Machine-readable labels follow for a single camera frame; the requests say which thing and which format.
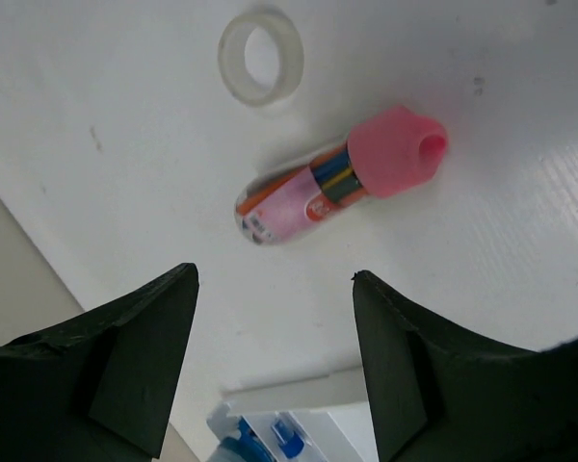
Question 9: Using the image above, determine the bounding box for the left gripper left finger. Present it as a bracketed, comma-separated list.
[0, 263, 198, 461]

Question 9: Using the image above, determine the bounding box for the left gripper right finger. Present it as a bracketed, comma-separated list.
[353, 270, 578, 461]

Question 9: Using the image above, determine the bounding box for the clear blue-capped glue bottle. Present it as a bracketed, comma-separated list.
[211, 403, 304, 462]

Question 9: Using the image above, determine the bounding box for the white compartment tray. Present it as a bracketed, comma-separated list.
[219, 367, 379, 461]

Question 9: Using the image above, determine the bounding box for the pink-capped marker tube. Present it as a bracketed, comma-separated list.
[234, 106, 449, 245]

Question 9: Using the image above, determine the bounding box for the clear tape roll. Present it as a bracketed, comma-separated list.
[218, 6, 304, 108]

